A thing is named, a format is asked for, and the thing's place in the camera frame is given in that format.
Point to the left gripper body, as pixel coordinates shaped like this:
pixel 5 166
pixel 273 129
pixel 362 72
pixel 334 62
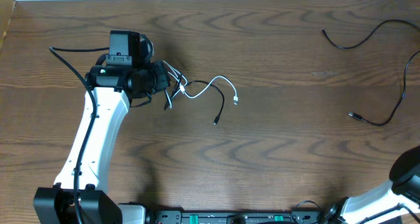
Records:
pixel 152 79

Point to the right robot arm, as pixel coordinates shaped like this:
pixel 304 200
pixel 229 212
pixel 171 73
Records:
pixel 397 196

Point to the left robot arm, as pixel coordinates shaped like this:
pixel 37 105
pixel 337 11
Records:
pixel 122 74

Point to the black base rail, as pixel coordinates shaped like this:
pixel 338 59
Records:
pixel 179 216

